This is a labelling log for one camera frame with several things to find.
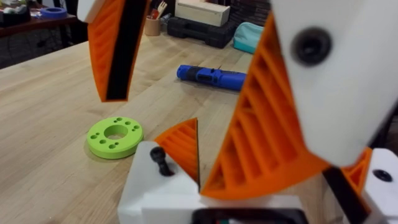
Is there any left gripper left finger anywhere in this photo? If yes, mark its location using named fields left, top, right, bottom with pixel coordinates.
left=117, top=117, right=201, bottom=224

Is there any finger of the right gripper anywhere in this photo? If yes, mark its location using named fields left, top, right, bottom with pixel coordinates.
left=76, top=0, right=152, bottom=103
left=200, top=0, right=398, bottom=200

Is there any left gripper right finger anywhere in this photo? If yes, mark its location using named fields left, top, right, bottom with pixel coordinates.
left=322, top=147, right=398, bottom=224

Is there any black screw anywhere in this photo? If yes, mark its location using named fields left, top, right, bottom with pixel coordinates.
left=149, top=146, right=174, bottom=177

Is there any blue electric screwdriver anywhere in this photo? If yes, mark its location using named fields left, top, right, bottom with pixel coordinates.
left=176, top=64, right=248, bottom=92

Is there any beige cup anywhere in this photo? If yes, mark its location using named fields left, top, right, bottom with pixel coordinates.
left=144, top=16, right=162, bottom=37

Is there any green disc with holes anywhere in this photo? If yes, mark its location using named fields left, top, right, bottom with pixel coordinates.
left=86, top=116, right=144, bottom=160

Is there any blue tape roll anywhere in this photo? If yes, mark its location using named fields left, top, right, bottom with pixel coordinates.
left=39, top=6, right=68, bottom=20

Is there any wooden fork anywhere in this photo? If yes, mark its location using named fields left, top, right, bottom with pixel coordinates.
left=156, top=1, right=168, bottom=19

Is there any dark side table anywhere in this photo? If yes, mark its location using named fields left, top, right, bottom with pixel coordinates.
left=0, top=12, right=80, bottom=50

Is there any black tool case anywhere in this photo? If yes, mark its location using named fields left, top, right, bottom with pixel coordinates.
left=166, top=16, right=238, bottom=49

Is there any black box of clutter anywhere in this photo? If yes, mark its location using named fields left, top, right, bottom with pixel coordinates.
left=0, top=0, right=32, bottom=27

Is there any cream cardboard box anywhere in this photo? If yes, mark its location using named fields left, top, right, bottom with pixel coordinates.
left=174, top=0, right=231, bottom=27

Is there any teal zip bag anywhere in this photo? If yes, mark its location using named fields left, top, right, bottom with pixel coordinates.
left=233, top=21, right=264, bottom=55

